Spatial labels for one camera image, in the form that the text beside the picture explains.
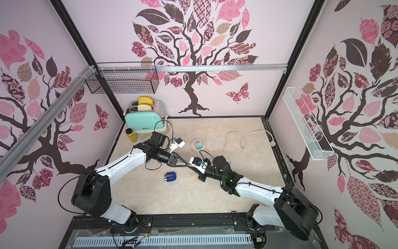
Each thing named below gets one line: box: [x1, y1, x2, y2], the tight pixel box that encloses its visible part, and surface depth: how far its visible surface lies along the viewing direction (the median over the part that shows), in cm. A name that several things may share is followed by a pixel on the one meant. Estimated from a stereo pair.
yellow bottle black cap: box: [125, 128, 138, 143], surface depth 103 cm
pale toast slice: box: [137, 104, 153, 113], surface depth 102 cm
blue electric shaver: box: [163, 171, 177, 183], surface depth 89 cm
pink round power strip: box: [190, 137, 206, 154], surface depth 102 cm
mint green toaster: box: [123, 100, 169, 135], surface depth 106 cm
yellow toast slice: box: [137, 96, 154, 106], surface depth 106 cm
